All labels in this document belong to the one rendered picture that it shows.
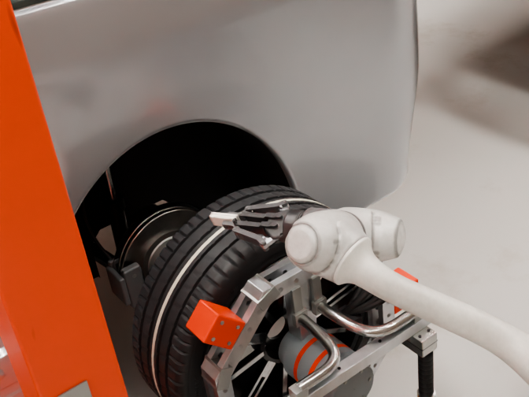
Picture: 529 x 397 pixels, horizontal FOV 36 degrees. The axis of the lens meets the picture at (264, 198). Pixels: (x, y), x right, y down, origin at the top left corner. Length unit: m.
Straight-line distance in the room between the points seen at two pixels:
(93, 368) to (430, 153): 3.11
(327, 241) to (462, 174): 2.87
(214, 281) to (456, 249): 2.05
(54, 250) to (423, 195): 2.87
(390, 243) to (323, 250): 0.20
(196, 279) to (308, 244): 0.51
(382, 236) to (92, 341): 0.57
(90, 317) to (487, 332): 0.71
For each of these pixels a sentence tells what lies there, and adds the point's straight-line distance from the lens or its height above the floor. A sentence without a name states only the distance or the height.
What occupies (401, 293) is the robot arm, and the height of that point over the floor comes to 1.32.
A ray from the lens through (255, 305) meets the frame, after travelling 1.80.
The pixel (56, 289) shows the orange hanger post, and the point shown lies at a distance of 1.47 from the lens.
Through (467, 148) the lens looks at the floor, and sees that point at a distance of 4.48.
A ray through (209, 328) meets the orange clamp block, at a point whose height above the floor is 1.10.
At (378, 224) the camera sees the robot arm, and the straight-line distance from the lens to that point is 1.58.
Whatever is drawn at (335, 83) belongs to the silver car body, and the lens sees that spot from 2.40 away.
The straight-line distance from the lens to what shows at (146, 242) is 2.33.
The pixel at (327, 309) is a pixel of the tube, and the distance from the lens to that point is 1.90.
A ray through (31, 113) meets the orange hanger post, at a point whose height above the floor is 1.72.
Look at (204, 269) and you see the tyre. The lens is 1.87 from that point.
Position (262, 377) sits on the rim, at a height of 0.76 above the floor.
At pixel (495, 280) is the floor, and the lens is 3.58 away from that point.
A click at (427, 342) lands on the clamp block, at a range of 1.91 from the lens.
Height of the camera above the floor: 2.25
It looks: 33 degrees down
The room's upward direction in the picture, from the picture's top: 8 degrees counter-clockwise
